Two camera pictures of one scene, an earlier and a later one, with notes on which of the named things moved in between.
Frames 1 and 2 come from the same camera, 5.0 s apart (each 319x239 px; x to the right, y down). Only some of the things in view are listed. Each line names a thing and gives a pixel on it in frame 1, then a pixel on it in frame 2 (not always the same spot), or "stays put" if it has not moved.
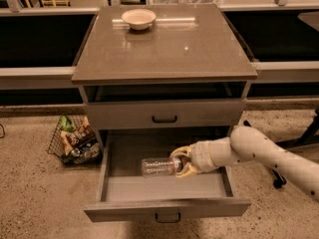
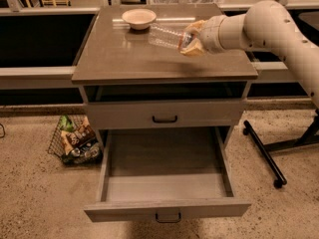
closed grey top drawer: x=185 y=115 stays put
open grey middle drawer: x=125 y=193 stays put
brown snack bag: x=82 y=134 stays put
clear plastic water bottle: x=161 y=166 -> x=167 y=37
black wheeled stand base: x=309 y=136 stays put
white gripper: x=201 y=157 -> x=209 y=34
